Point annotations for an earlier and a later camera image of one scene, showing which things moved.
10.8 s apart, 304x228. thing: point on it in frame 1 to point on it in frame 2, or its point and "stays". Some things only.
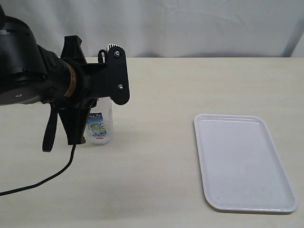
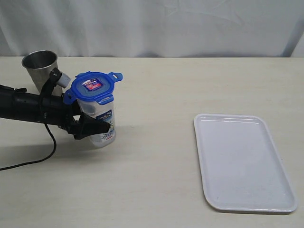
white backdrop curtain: [167, 28] stays
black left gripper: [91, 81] to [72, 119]
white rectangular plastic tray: [242, 168] stays
